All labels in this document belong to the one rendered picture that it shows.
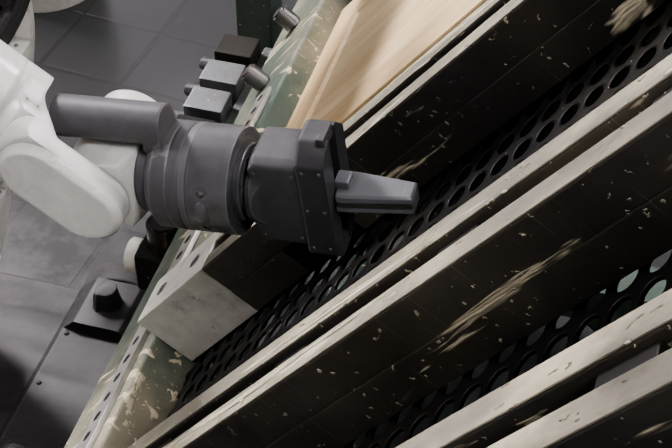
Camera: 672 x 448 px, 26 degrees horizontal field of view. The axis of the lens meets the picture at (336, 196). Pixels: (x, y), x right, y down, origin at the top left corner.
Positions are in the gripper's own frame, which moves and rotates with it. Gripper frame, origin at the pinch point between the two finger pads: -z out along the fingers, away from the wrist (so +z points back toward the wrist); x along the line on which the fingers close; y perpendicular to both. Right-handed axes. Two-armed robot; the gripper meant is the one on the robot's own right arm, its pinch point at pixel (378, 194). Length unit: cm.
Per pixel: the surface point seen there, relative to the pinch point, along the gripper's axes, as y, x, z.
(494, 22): 8.6, 10.9, -7.9
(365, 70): 41.6, -20.7, 14.7
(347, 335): -20.8, 6.9, -4.2
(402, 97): 9.0, 2.5, 0.1
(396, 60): 35.7, -14.4, 9.1
